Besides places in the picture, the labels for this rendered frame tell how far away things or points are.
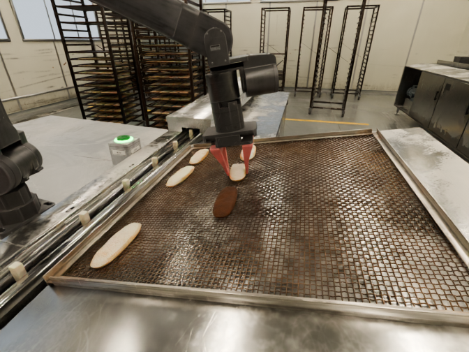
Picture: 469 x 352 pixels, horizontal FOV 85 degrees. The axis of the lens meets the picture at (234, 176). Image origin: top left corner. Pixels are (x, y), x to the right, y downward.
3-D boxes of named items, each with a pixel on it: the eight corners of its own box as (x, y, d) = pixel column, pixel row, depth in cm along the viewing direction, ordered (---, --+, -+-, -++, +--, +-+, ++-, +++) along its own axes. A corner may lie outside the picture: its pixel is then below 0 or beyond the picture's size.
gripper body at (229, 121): (257, 139, 48) (251, 98, 45) (204, 145, 49) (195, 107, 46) (257, 129, 54) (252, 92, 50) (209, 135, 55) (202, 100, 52)
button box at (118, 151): (128, 164, 91) (121, 134, 86) (148, 167, 89) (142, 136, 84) (112, 174, 84) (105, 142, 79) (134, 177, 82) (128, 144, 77)
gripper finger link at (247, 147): (257, 179, 51) (251, 133, 47) (222, 182, 52) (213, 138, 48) (257, 165, 57) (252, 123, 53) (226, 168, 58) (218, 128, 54)
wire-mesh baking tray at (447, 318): (190, 149, 77) (190, 144, 77) (377, 133, 63) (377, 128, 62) (47, 284, 34) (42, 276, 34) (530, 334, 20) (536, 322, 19)
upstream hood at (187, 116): (239, 86, 209) (239, 75, 205) (261, 86, 205) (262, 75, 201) (167, 135, 101) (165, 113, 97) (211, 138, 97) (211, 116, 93)
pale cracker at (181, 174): (184, 167, 64) (183, 163, 63) (198, 167, 62) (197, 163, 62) (162, 187, 56) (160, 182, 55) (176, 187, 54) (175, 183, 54)
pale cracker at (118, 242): (129, 223, 44) (126, 218, 44) (147, 225, 43) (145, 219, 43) (84, 267, 36) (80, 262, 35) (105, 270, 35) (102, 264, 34)
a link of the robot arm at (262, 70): (204, 31, 47) (201, 29, 39) (266, 19, 47) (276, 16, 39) (216, 97, 53) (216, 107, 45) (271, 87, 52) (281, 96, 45)
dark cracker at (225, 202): (221, 188, 50) (220, 183, 50) (240, 187, 49) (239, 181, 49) (209, 219, 41) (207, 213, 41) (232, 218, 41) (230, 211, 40)
